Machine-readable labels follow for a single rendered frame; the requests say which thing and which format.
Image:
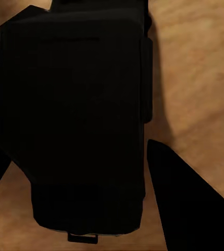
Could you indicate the digital camera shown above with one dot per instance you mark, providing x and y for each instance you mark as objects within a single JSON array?
[{"x": 75, "y": 93}]

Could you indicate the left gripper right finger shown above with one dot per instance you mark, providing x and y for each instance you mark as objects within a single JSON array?
[{"x": 191, "y": 211}]

